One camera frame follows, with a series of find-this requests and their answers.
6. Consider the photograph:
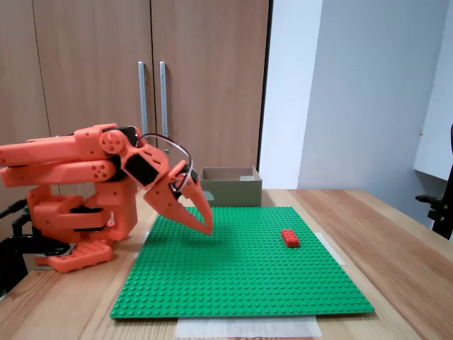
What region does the masking tape strip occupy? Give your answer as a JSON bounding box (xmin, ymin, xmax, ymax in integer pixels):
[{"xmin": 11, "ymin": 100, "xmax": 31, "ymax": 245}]
[
  {"xmin": 133, "ymin": 232, "xmax": 151, "ymax": 259},
  {"xmin": 176, "ymin": 316, "xmax": 323, "ymax": 339},
  {"xmin": 316, "ymin": 232, "xmax": 348, "ymax": 266}
]

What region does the brown cardboard box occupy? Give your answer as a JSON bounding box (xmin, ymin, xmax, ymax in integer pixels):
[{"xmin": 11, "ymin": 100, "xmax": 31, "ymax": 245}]
[{"xmin": 197, "ymin": 166, "xmax": 263, "ymax": 208}]

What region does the wooden cabinet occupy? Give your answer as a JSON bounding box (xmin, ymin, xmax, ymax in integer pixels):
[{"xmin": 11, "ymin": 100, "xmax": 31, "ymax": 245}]
[{"xmin": 0, "ymin": 0, "xmax": 273, "ymax": 220}]

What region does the silver cabinet handle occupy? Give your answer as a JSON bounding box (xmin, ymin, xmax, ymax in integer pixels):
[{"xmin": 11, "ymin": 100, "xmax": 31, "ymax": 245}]
[
  {"xmin": 137, "ymin": 61, "xmax": 149, "ymax": 135},
  {"xmin": 159, "ymin": 61, "xmax": 170, "ymax": 140}
]

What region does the black power cable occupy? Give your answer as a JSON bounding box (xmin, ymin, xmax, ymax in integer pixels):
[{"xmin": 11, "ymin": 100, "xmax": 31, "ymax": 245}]
[{"xmin": 0, "ymin": 200, "xmax": 29, "ymax": 219}]

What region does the black table clamp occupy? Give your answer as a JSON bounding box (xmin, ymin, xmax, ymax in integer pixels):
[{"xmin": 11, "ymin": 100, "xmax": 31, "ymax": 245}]
[{"xmin": 0, "ymin": 233, "xmax": 74, "ymax": 298}]

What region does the green lego baseplate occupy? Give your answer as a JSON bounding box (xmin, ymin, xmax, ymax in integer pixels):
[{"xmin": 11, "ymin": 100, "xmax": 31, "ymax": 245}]
[{"xmin": 109, "ymin": 206, "xmax": 376, "ymax": 320}]

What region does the gripper motor cable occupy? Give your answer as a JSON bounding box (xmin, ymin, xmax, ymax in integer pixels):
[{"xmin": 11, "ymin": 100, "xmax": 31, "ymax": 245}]
[{"xmin": 135, "ymin": 132, "xmax": 195, "ymax": 187}]

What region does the black mount bracket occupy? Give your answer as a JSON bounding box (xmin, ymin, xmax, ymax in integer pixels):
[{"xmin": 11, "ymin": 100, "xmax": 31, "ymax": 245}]
[{"xmin": 415, "ymin": 123, "xmax": 453, "ymax": 242}]

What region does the red lego block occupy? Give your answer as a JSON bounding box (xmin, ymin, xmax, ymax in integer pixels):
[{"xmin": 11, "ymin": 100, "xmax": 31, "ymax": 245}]
[{"xmin": 281, "ymin": 229, "xmax": 302, "ymax": 249}]

